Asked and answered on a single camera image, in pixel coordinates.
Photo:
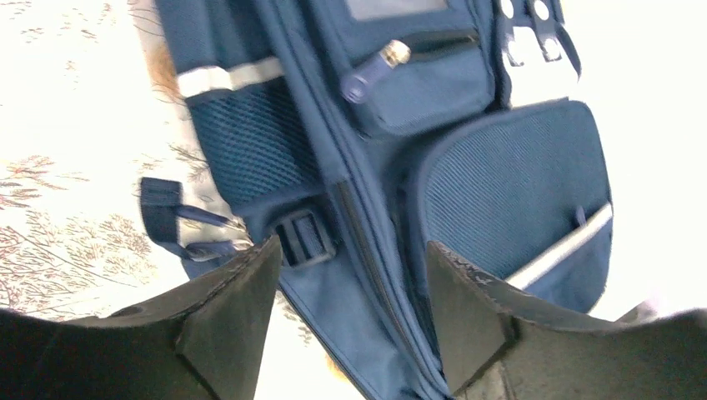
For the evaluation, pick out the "navy blue backpack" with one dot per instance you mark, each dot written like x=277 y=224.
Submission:
x=359 y=131

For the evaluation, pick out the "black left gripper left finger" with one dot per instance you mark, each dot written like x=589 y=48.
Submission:
x=201 y=340

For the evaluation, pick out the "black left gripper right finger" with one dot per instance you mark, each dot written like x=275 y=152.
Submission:
x=498 y=342

